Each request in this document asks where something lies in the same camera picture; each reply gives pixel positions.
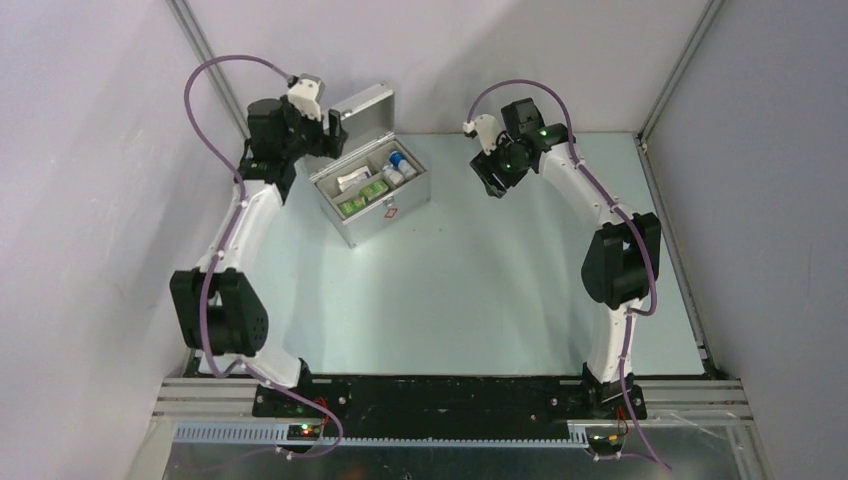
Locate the white bandage roll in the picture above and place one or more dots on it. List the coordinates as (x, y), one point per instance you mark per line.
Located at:
(347, 181)

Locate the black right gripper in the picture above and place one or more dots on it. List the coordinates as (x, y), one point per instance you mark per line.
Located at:
(484, 166)

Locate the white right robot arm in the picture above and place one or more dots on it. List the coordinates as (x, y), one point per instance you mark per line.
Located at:
(621, 265)

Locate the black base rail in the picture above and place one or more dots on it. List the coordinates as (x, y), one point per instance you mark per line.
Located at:
(462, 408)

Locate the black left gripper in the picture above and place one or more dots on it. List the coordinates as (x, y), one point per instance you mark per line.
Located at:
(327, 148)

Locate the small white bottle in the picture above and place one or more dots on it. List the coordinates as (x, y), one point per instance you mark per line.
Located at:
(393, 176)

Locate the blue cap clear bottle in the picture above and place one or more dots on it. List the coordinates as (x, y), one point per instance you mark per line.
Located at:
(399, 161)

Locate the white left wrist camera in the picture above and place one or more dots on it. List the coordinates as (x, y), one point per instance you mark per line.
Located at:
(305, 95)

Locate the green small box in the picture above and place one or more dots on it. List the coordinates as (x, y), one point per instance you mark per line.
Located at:
(352, 206)

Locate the silver metal case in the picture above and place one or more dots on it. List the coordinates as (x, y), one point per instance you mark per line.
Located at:
(369, 118)

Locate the green sachet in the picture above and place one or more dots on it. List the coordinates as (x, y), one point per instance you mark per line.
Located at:
(374, 190)

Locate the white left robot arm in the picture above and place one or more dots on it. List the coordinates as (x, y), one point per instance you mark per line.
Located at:
(218, 311)

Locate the grey divided tray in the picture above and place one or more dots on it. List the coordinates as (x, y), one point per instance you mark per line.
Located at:
(375, 156)

